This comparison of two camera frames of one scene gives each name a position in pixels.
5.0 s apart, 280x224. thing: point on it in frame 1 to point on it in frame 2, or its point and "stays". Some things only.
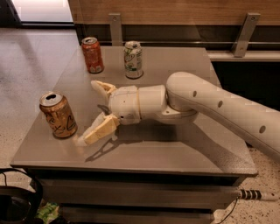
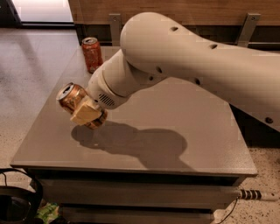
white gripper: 123,104 to 101,89
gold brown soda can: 59,114 to 67,97
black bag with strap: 20,206 stays
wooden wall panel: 174,12 stays
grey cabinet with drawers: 154,171 stays
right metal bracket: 245,35 stays
